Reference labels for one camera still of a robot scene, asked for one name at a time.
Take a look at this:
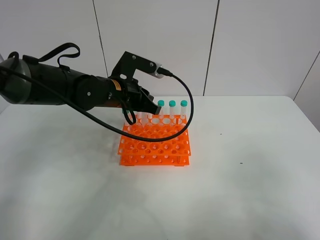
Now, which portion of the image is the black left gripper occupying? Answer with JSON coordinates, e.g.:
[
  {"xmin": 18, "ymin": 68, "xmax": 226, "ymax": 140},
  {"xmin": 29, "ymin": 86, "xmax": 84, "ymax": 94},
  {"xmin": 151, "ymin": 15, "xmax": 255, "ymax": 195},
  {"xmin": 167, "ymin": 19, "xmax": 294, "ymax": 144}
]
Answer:
[{"xmin": 107, "ymin": 77, "xmax": 161, "ymax": 115}]

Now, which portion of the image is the orange test tube rack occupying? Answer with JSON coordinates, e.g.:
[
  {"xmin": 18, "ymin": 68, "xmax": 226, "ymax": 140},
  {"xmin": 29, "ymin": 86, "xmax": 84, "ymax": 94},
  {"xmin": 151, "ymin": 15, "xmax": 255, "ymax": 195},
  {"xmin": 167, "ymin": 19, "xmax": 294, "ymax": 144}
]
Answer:
[{"xmin": 117, "ymin": 114, "xmax": 191, "ymax": 167}]

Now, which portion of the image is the teal-capped test tube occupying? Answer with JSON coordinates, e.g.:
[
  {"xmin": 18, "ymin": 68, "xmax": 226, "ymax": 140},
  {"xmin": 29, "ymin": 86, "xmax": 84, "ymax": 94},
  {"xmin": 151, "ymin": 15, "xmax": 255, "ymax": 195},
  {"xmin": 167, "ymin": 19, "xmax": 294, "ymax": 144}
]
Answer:
[{"xmin": 141, "ymin": 112, "xmax": 149, "ymax": 128}]

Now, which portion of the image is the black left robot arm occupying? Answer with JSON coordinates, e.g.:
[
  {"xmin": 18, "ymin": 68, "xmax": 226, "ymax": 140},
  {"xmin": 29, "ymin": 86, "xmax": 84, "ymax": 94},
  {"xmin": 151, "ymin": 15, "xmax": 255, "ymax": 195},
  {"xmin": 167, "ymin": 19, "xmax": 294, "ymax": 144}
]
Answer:
[{"xmin": 0, "ymin": 51, "xmax": 161, "ymax": 115}]

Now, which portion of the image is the teal-capped tube front left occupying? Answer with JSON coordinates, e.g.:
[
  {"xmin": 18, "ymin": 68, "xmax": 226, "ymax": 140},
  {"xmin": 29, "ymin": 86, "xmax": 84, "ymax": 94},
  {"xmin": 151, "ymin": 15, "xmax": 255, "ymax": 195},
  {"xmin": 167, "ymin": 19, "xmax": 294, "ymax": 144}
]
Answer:
[{"xmin": 122, "ymin": 110, "xmax": 130, "ymax": 132}]

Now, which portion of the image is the left black camera cable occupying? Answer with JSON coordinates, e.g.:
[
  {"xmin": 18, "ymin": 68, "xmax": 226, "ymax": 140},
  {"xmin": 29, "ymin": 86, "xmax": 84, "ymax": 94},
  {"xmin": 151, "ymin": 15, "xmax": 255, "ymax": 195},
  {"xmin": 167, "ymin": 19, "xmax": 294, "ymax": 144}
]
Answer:
[{"xmin": 0, "ymin": 42, "xmax": 195, "ymax": 143}]

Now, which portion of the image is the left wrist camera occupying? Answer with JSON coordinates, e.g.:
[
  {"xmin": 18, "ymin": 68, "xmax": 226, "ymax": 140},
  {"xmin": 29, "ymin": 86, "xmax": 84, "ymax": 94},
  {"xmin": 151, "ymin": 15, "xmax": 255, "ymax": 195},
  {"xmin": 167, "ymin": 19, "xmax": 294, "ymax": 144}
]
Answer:
[{"xmin": 111, "ymin": 51, "xmax": 164, "ymax": 80}]

